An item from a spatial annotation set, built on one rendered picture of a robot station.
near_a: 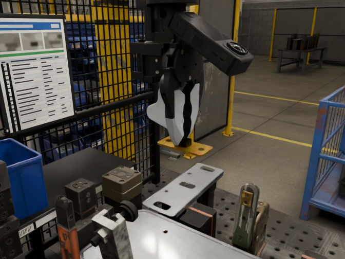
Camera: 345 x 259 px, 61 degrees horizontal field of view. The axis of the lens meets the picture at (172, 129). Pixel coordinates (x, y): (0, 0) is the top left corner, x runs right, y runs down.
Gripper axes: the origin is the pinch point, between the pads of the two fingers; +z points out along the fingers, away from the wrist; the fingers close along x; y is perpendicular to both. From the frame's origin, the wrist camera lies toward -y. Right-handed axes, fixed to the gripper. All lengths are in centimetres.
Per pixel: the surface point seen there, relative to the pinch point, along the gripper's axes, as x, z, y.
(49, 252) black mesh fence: -4, 55, 57
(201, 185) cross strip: -28.3, 26.5, 12.8
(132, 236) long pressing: -1.6, 26.5, 14.2
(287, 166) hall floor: -265, 126, 42
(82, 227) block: 2.8, 26.6, 25.3
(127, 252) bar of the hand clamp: 15.3, 10.0, -1.8
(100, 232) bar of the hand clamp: 17.7, 6.1, -0.4
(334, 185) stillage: -218, 110, -7
